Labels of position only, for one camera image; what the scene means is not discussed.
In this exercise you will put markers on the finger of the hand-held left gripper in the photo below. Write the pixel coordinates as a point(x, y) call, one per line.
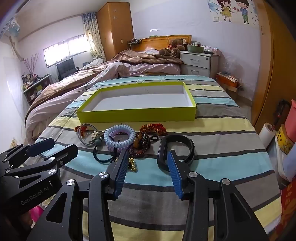
point(34, 147)
point(62, 154)

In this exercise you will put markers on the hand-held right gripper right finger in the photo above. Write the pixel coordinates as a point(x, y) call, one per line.
point(174, 173)

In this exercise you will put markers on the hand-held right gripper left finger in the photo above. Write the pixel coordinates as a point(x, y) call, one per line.
point(121, 171)

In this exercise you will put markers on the gold bell charm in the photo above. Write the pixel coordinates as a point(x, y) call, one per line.
point(132, 164)

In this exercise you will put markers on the black wristband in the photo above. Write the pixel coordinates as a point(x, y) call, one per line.
point(185, 144)

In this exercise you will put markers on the yellow-green cardboard box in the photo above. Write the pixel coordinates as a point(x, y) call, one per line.
point(138, 102)

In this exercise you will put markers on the pink plastic stool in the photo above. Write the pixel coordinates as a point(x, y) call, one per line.
point(36, 214)

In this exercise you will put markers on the cluttered desk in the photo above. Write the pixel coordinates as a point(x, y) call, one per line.
point(37, 89)

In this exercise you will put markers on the striped bedsheet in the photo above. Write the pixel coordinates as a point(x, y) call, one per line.
point(219, 129)

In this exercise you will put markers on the dried flower branches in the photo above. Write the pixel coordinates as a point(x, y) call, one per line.
point(31, 66)

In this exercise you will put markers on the black office chair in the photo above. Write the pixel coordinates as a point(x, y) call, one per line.
point(67, 67)

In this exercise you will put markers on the white paper roll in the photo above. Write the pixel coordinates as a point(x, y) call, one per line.
point(267, 134)

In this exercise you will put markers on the window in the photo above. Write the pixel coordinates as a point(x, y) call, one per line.
point(64, 49)

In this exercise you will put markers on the pink brown duvet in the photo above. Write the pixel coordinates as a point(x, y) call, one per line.
point(129, 66)

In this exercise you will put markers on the orange box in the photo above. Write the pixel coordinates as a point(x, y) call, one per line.
point(227, 81)

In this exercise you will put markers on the white nightstand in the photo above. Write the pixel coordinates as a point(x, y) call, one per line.
point(196, 63)

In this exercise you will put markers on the yellow book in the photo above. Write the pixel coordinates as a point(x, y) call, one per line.
point(285, 141)

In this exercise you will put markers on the covered air conditioner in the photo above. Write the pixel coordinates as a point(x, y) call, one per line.
point(12, 29)

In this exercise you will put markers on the patterned curtain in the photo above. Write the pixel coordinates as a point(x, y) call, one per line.
point(93, 37)

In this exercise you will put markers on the brown teddy bear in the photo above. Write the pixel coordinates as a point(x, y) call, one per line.
point(173, 47)

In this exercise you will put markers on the green basin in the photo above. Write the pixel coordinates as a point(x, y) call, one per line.
point(195, 48)

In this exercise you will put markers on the pink container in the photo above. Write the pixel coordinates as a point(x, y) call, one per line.
point(291, 120)

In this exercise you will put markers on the wooden headboard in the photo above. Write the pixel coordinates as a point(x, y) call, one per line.
point(159, 41)

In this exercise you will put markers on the wooden wardrobe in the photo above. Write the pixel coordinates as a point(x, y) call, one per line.
point(114, 30)

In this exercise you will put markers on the wooden door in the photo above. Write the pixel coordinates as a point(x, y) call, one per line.
point(275, 58)

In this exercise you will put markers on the cartoon wall sticker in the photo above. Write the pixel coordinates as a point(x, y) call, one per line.
point(233, 10)

